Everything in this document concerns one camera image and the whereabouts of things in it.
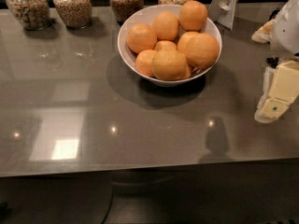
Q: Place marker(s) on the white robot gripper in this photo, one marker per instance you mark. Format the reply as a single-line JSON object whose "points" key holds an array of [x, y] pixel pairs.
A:
{"points": [[286, 32]]}

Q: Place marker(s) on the large orange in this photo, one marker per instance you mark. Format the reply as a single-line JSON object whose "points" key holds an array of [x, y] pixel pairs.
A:
{"points": [[202, 51]]}

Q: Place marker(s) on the small bottom right orange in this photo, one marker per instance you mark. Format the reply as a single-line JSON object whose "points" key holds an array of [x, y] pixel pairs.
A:
{"points": [[188, 72]]}

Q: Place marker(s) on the small orange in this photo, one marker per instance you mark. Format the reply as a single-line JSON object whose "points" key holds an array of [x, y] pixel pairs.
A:
{"points": [[165, 45], [188, 72]]}

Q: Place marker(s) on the top right orange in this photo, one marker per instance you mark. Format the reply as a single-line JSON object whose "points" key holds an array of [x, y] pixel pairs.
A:
{"points": [[192, 16]]}

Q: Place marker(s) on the front centre orange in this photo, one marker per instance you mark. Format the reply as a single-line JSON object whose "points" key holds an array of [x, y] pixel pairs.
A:
{"points": [[169, 65]]}

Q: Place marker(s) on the small centre orange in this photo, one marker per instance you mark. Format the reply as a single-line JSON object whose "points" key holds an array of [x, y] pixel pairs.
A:
{"points": [[165, 45]]}

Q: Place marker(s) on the top middle orange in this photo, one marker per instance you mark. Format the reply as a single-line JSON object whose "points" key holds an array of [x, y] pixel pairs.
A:
{"points": [[166, 25]]}

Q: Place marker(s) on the front left orange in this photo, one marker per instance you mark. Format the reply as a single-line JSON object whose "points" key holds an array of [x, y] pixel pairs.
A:
{"points": [[143, 62]]}

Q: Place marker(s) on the white ceramic bowl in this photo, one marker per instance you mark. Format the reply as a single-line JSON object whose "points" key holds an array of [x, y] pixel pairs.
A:
{"points": [[147, 15]]}

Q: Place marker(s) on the hidden orange behind right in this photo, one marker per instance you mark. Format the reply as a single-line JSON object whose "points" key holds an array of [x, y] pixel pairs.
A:
{"points": [[184, 39]]}

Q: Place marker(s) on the glass grain jar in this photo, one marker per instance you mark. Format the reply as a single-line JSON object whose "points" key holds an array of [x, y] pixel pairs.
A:
{"points": [[75, 14], [124, 9]]}

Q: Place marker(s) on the far left cereal jar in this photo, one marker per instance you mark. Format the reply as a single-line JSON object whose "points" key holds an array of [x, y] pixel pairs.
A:
{"points": [[31, 14]]}

